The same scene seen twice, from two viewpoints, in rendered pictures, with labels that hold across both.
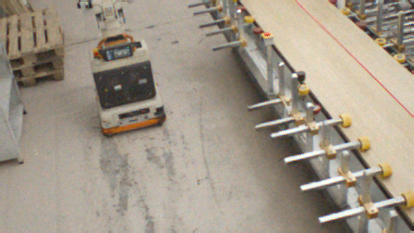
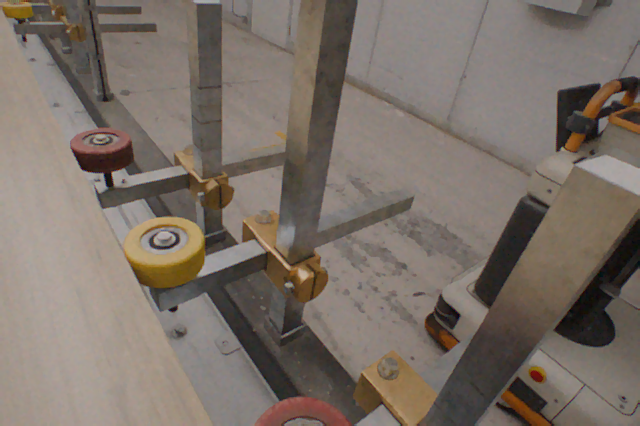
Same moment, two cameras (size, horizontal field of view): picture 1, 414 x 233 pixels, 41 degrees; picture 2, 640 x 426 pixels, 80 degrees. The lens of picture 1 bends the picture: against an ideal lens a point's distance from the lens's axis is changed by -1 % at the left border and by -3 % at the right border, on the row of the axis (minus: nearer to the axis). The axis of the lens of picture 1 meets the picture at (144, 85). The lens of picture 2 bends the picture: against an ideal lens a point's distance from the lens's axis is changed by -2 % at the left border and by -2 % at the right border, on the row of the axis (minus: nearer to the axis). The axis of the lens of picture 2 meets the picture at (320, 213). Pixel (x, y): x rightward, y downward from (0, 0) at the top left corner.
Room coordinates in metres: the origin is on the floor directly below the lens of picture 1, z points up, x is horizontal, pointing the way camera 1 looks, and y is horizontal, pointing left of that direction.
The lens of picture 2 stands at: (4.76, -1.12, 1.18)
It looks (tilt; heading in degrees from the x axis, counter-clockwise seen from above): 35 degrees down; 139
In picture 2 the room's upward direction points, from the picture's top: 10 degrees clockwise
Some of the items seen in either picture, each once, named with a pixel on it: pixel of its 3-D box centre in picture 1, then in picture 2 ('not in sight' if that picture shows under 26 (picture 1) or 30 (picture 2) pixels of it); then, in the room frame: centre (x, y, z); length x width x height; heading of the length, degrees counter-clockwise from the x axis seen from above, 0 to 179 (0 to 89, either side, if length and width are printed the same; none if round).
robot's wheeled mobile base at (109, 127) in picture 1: (128, 101); (553, 333); (4.64, 0.19, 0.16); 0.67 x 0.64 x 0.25; 2
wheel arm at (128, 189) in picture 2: (237, 43); (226, 168); (4.18, -0.86, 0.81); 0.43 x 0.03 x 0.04; 93
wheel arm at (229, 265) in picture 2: (228, 30); (307, 237); (4.43, -0.84, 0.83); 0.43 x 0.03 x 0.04; 93
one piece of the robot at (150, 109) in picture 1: (134, 113); (481, 266); (4.31, 0.15, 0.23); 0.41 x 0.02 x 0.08; 92
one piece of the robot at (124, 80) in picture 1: (121, 68); (592, 226); (4.54, 0.18, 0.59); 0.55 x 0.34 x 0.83; 92
